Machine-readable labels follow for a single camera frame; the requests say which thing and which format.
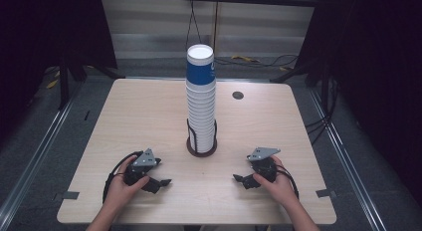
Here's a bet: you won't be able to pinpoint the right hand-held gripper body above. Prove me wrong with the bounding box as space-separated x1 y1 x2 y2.
246 146 282 184

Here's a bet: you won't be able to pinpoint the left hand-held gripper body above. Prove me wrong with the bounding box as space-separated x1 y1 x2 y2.
122 148 163 187

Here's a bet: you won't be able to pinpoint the stack of white paper cups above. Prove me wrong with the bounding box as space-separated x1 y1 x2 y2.
185 81 217 154

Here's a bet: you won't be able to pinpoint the person's right hand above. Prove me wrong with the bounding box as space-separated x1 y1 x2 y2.
252 154 300 209

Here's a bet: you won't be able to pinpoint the person's left hand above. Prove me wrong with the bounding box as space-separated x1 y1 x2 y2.
105 154 150 211

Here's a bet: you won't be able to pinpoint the grey tape strip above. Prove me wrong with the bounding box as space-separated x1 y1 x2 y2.
315 188 337 199
54 190 81 201

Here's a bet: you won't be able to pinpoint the black stand leg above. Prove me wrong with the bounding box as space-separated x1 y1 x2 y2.
57 56 72 112

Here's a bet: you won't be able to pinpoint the black curtain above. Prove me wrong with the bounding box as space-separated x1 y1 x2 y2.
297 0 422 207
0 0 117 142

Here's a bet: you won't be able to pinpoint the right hand-held gripper black cable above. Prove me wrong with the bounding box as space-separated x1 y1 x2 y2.
277 164 301 199

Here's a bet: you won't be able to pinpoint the black cables by rail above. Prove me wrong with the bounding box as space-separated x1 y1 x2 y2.
304 75 340 146

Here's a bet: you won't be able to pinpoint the metal floor rail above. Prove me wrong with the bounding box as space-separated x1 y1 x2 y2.
308 87 388 231
0 100 78 223

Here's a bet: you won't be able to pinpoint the black floor cables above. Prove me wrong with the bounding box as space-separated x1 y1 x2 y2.
214 53 300 70

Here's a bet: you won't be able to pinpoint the hanging black cable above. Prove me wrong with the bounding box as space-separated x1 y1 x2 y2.
184 0 204 53

